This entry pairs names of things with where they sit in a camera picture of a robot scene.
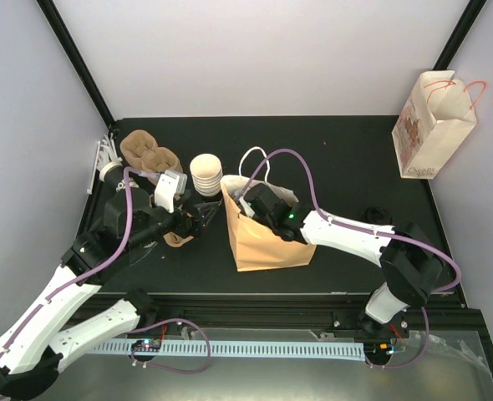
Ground cup holding white stirrers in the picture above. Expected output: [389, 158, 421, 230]
[99, 161, 126, 192]

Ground white printed paper bag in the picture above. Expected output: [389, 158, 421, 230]
[392, 70, 486, 180]

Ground brown paper bag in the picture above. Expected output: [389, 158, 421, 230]
[220, 173, 316, 272]

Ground left controller board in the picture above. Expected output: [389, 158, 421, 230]
[130, 338, 161, 353]

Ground rear pulp cup carrier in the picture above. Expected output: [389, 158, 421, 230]
[120, 129, 159, 170]

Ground right black frame post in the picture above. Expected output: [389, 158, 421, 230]
[432, 0, 487, 71]

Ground stack of paper cups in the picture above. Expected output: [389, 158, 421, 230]
[190, 154, 223, 199]

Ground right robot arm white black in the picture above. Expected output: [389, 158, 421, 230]
[239, 184, 443, 338]

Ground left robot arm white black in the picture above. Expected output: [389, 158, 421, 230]
[0, 189, 219, 400]

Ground right controller board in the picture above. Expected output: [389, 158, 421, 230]
[363, 343, 408, 357]

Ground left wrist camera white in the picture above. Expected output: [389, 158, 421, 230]
[154, 169, 187, 213]

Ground black frame post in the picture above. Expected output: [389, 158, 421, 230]
[432, 0, 487, 71]
[36, 0, 115, 128]

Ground spare black cup lids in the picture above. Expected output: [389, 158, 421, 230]
[362, 206, 393, 226]

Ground controller board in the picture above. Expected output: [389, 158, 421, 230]
[130, 338, 161, 353]
[363, 343, 408, 357]

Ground left black frame post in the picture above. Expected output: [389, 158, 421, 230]
[36, 0, 115, 128]

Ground pulp cup carrier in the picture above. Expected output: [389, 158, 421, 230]
[141, 146, 183, 173]
[120, 129, 159, 170]
[163, 232, 194, 248]

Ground white slotted cable duct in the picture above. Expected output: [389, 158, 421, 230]
[91, 336, 365, 361]

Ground bundle of white stirrers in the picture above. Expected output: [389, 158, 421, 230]
[86, 133, 122, 195]

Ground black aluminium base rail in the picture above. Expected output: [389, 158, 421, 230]
[150, 293, 368, 330]

